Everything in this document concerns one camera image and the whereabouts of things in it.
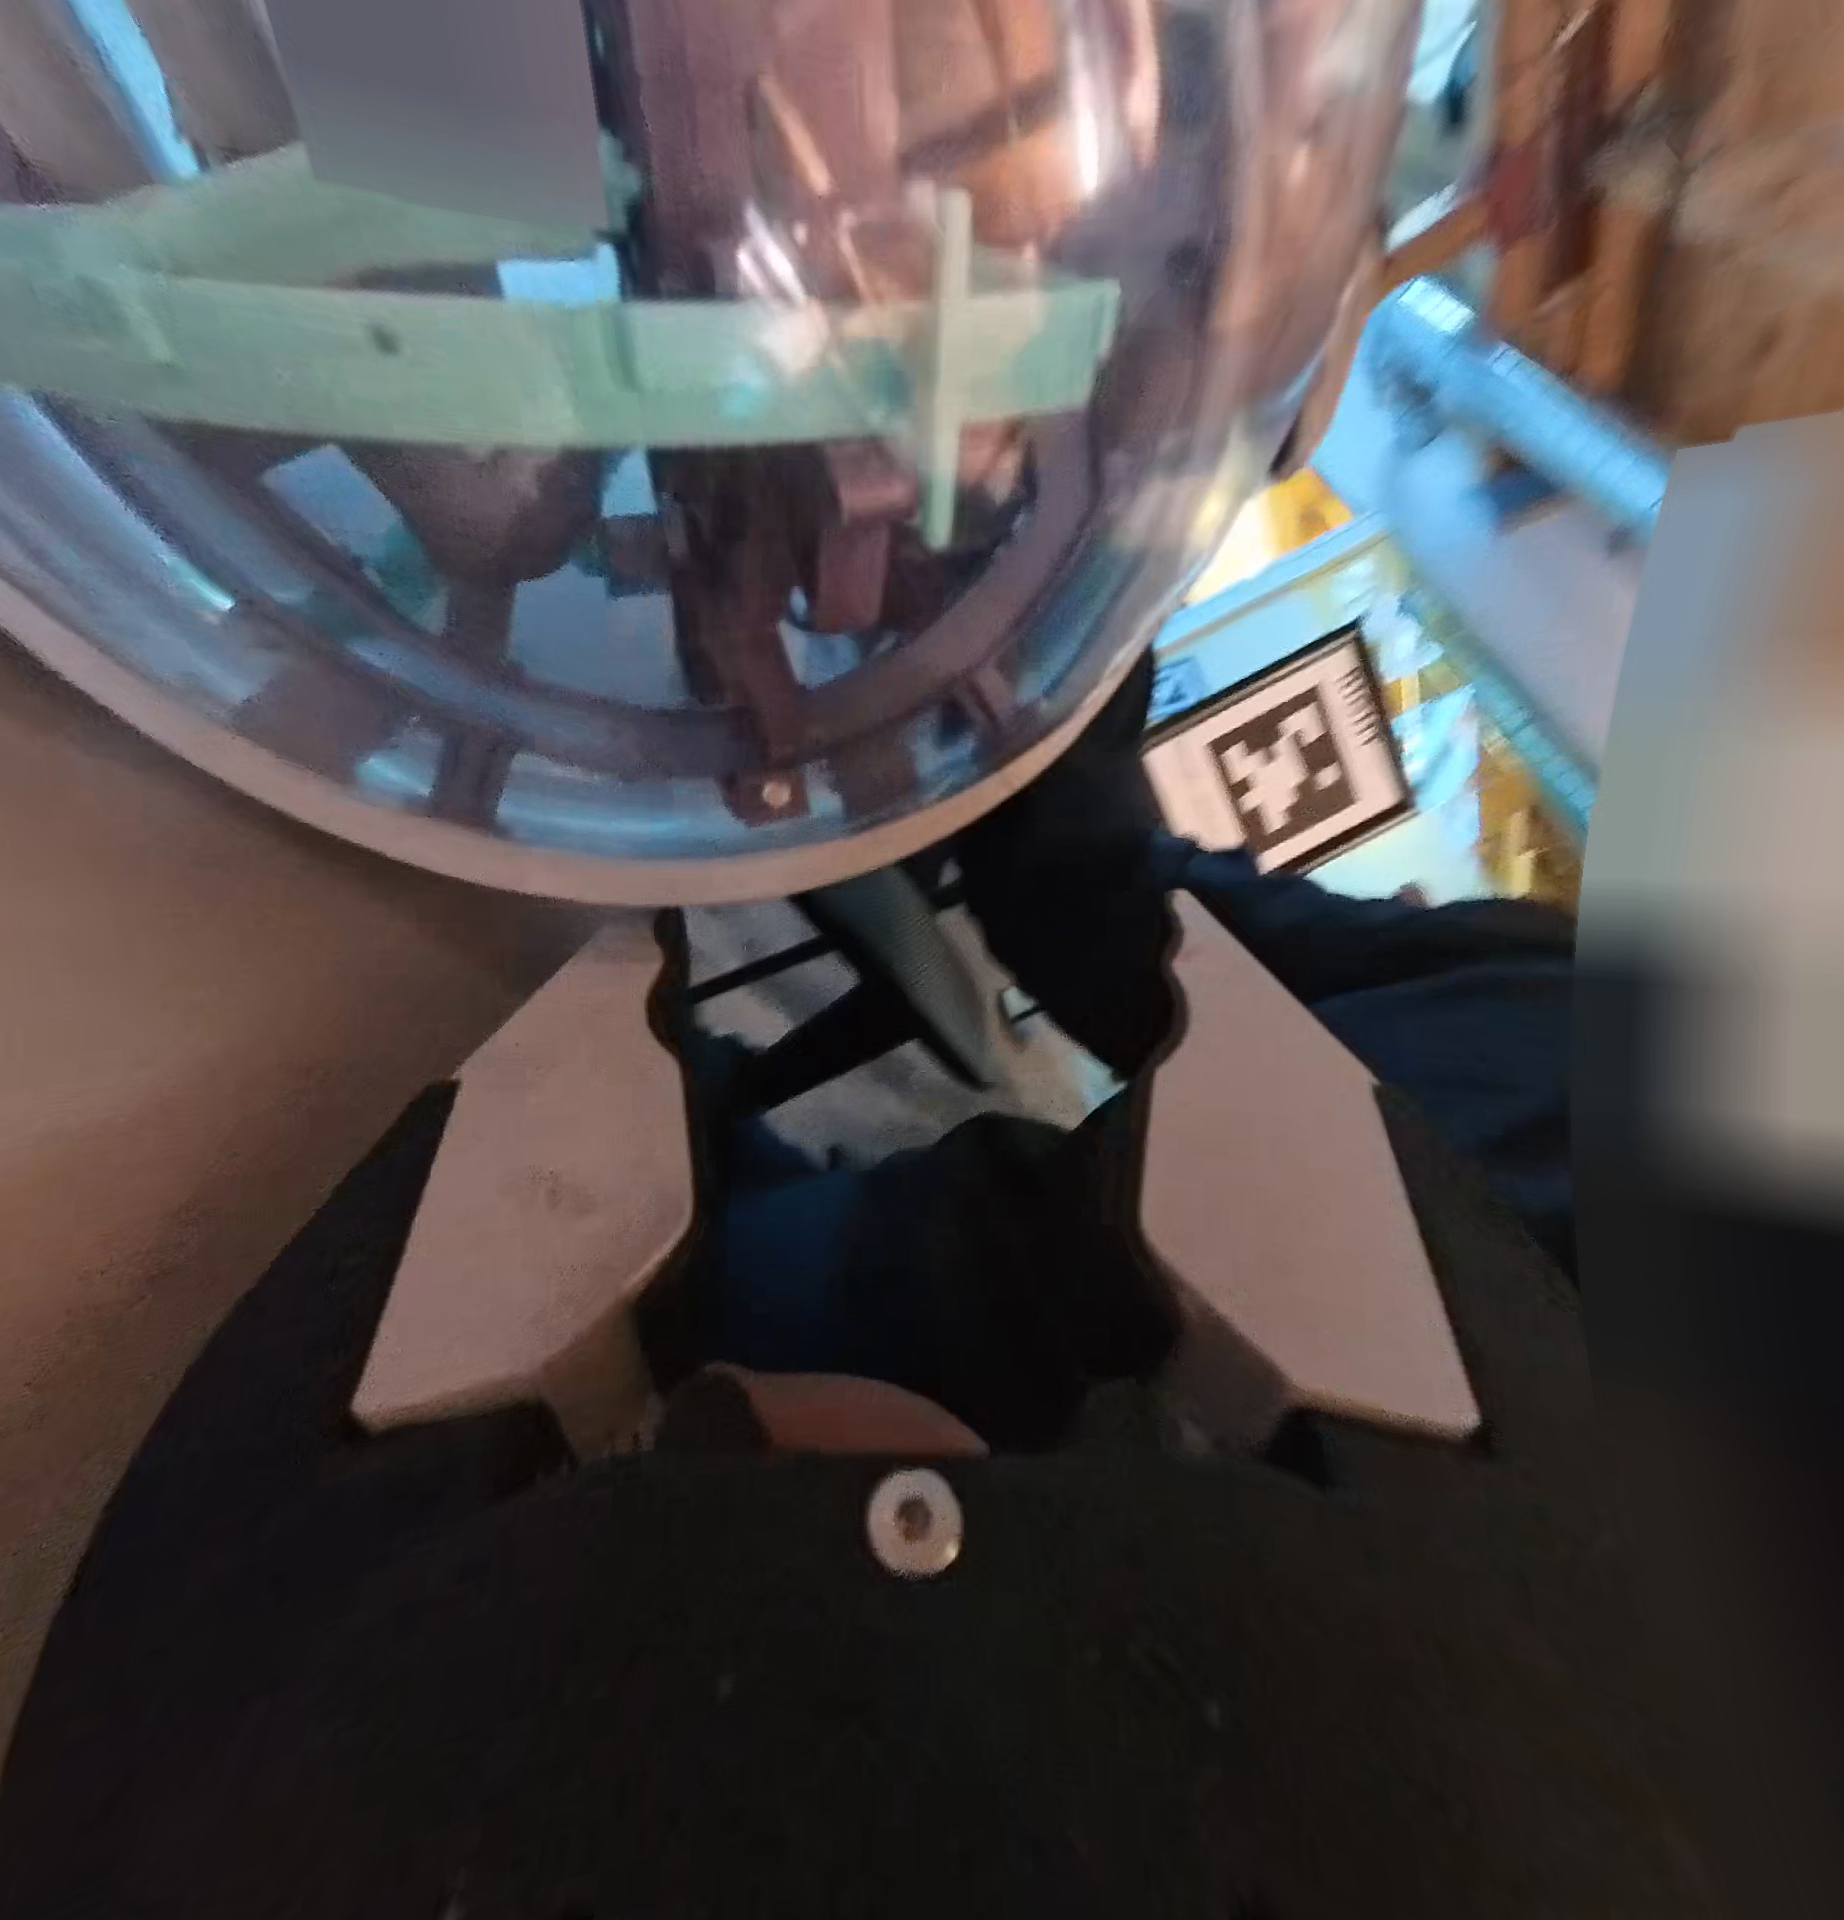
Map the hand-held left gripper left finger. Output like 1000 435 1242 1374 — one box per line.
348 907 706 1456

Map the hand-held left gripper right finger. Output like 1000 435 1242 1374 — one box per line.
1104 887 1486 1463

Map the clear maze ball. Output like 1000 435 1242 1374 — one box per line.
0 0 1431 910

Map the white printed tag sign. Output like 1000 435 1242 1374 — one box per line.
1141 627 1415 880

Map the person's dark clothed body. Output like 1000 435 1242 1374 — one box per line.
696 1110 1162 1426

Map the light blue ribbed object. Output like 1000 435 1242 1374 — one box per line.
1365 276 1667 534

